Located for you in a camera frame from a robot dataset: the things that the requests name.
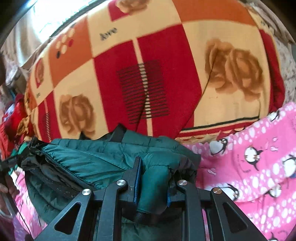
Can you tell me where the floral bed sheet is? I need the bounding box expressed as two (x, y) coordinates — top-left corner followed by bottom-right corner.
(246, 1), (295, 104)

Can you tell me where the red orange rose blanket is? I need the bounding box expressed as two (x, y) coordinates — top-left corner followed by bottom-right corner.
(25, 1), (285, 142)

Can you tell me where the dark green puffer jacket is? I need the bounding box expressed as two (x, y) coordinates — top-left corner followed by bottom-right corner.
(21, 126), (201, 240)

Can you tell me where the red clothes pile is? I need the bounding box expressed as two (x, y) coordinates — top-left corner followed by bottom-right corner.
(1, 93), (35, 160)

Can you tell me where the pink penguin quilt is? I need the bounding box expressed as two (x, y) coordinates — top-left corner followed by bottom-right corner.
(10, 101), (296, 241)

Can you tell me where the person's left hand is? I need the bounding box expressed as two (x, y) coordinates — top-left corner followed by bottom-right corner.
(1, 174), (19, 220)

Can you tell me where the beige curtain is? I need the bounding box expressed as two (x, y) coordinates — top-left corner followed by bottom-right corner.
(0, 4), (61, 88)

